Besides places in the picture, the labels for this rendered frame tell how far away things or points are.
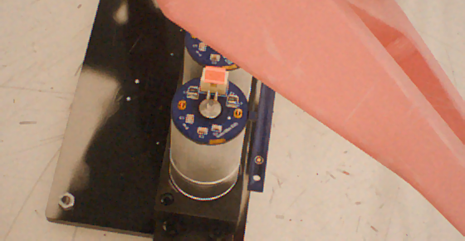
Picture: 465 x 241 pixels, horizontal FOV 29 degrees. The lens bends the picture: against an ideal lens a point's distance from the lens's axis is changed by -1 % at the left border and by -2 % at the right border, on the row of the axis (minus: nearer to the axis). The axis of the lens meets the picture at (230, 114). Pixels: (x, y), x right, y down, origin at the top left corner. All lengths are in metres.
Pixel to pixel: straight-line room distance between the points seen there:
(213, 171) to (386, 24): 0.16
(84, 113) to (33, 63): 0.04
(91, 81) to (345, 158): 0.10
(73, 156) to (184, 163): 0.05
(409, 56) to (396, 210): 0.19
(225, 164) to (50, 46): 0.11
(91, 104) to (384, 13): 0.21
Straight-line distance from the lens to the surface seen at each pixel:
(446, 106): 0.16
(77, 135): 0.35
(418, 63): 0.16
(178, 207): 0.32
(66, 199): 0.33
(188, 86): 0.30
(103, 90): 0.36
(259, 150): 0.29
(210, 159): 0.30
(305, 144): 0.36
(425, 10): 0.41
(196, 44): 0.31
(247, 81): 0.32
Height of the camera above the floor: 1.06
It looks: 59 degrees down
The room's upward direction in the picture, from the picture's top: 8 degrees clockwise
